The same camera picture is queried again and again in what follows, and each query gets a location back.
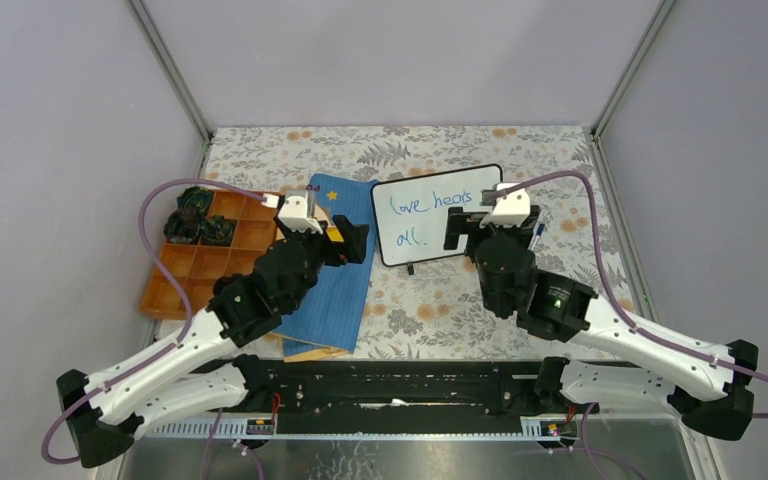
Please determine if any dark rolled fabric middle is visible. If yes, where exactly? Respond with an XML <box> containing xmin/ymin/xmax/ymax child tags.
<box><xmin>200</xmin><ymin>215</ymin><xmax>236</xmax><ymax>247</ymax></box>

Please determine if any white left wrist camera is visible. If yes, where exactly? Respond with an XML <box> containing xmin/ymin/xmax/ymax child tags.
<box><xmin>275</xmin><ymin>190</ymin><xmax>324</xmax><ymax>236</ymax></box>

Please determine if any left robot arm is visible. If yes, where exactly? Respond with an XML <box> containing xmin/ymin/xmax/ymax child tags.
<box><xmin>56</xmin><ymin>215</ymin><xmax>370</xmax><ymax>468</ymax></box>

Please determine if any dark rolled fabric left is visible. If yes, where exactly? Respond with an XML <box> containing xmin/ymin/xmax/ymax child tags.
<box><xmin>163</xmin><ymin>208</ymin><xmax>203</xmax><ymax>245</ymax></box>

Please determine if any blue capped whiteboard marker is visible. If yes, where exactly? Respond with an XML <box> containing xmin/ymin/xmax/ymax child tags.
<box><xmin>529</xmin><ymin>222</ymin><xmax>546</xmax><ymax>251</ymax></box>

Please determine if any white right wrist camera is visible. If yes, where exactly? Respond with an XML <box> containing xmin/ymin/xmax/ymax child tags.
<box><xmin>479</xmin><ymin>183</ymin><xmax>532</xmax><ymax>228</ymax></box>

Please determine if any blue pikachu cloth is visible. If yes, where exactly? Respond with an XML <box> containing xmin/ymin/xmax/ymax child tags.
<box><xmin>274</xmin><ymin>173</ymin><xmax>377</xmax><ymax>362</ymax></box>

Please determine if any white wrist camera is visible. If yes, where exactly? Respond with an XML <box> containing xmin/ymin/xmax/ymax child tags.
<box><xmin>479</xmin><ymin>183</ymin><xmax>532</xmax><ymax>228</ymax></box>
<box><xmin>275</xmin><ymin>190</ymin><xmax>324</xmax><ymax>236</ymax></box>

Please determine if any floral tablecloth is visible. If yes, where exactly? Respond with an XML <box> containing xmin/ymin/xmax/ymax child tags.
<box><xmin>202</xmin><ymin>126</ymin><xmax>648</xmax><ymax>360</ymax></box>

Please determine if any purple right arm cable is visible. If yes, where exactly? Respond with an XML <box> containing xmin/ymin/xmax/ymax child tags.
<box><xmin>496</xmin><ymin>170</ymin><xmax>768</xmax><ymax>480</ymax></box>

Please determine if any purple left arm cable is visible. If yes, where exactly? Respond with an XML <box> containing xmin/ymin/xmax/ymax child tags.
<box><xmin>40</xmin><ymin>177</ymin><xmax>283</xmax><ymax>466</ymax></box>

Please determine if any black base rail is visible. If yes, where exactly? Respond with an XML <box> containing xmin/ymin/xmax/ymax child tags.
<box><xmin>208</xmin><ymin>357</ymin><xmax>601</xmax><ymax>436</ymax></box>

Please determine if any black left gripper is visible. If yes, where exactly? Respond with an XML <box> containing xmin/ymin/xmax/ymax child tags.
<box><xmin>275</xmin><ymin>215</ymin><xmax>369</xmax><ymax>314</ymax></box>

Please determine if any dark rolled fabric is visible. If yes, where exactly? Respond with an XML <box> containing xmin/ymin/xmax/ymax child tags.
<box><xmin>200</xmin><ymin>215</ymin><xmax>236</xmax><ymax>247</ymax></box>
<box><xmin>176</xmin><ymin>186</ymin><xmax>214</xmax><ymax>215</ymax></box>
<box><xmin>163</xmin><ymin>208</ymin><xmax>203</xmax><ymax>245</ymax></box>

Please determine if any wooden compartment tray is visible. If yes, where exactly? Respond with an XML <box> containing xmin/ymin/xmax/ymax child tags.
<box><xmin>139</xmin><ymin>190</ymin><xmax>278</xmax><ymax>320</ymax></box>

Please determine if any dark rolled fabric top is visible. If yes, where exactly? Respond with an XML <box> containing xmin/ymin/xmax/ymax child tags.
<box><xmin>176</xmin><ymin>186</ymin><xmax>214</xmax><ymax>215</ymax></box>

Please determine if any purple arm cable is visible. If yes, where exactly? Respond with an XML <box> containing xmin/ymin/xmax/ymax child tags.
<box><xmin>496</xmin><ymin>170</ymin><xmax>768</xmax><ymax>480</ymax></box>
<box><xmin>40</xmin><ymin>177</ymin><xmax>283</xmax><ymax>466</ymax></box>

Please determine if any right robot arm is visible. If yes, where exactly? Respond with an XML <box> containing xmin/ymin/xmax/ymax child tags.
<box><xmin>444</xmin><ymin>206</ymin><xmax>758</xmax><ymax>441</ymax></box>

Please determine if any black framed whiteboard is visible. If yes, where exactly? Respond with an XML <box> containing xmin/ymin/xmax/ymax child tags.
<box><xmin>370</xmin><ymin>164</ymin><xmax>503</xmax><ymax>267</ymax></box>

